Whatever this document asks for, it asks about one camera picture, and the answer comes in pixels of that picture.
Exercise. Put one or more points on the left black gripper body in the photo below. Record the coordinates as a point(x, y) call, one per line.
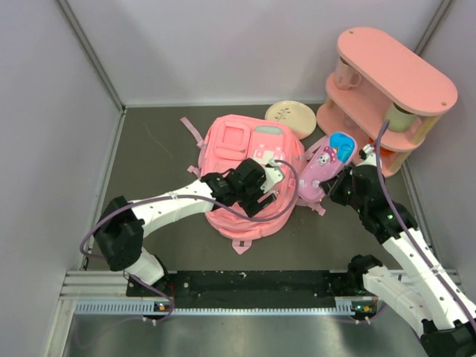
point(247, 193)

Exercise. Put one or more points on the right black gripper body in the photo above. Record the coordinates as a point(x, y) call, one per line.
point(345, 195)

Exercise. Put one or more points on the purple cartoon pencil case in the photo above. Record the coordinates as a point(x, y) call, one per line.
point(325, 160)

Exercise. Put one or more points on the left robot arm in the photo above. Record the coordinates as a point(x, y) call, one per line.
point(124, 225)

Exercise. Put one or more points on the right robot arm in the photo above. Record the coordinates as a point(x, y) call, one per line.
point(436, 309)

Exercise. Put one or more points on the orange bowl on shelf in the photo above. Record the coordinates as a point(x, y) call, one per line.
point(384, 151)

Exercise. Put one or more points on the cream and pink plate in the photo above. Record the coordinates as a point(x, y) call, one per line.
point(297, 116)

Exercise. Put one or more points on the pale green cup on shelf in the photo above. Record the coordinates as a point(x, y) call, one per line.
point(399, 120)

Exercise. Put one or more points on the pink three-tier shelf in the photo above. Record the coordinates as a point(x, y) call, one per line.
point(390, 73)

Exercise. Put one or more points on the pink mug on shelf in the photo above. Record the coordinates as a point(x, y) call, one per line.
point(345, 76)

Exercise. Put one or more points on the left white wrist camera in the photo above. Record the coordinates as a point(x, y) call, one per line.
point(273, 173)

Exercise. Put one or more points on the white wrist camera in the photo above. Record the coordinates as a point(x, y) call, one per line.
point(367, 156)
point(273, 173)

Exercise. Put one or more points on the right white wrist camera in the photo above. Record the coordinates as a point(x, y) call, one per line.
point(367, 156)

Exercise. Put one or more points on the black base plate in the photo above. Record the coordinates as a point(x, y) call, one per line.
point(228, 299)

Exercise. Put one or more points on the grey slotted cable duct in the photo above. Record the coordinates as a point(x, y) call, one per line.
point(114, 307)

